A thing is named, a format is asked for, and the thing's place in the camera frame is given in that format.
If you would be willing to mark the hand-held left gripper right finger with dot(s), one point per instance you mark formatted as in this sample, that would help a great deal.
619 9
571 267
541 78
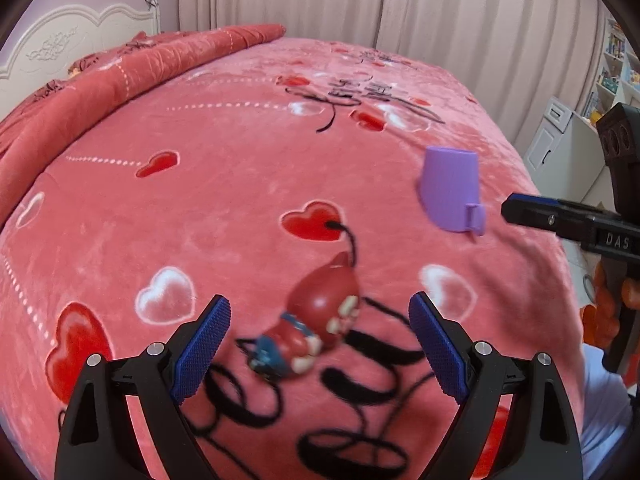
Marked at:
440 350

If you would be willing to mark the purple plastic cup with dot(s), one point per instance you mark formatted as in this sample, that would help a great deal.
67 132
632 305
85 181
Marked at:
447 185

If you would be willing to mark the pink curtain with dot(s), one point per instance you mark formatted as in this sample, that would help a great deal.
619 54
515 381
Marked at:
375 5

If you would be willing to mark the white carved headboard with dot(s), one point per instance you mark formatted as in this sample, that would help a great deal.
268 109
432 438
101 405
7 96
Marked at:
65 40

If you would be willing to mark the white drawer cabinet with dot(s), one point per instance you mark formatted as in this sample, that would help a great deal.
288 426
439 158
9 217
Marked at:
545 140

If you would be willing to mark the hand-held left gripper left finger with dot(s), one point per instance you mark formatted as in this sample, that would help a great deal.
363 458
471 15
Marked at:
202 350

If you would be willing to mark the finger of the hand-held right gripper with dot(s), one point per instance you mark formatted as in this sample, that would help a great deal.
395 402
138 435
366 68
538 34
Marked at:
540 215

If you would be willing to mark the pink heart print blanket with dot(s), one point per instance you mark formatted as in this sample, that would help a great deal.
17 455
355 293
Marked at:
225 170

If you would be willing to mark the white wall shelf unit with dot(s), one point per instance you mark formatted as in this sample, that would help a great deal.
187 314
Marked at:
612 75

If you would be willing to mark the red toy figure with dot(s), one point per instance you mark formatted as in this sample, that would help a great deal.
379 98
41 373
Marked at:
315 310

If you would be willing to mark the person's right hand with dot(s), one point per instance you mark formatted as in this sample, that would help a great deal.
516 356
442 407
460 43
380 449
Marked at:
602 320

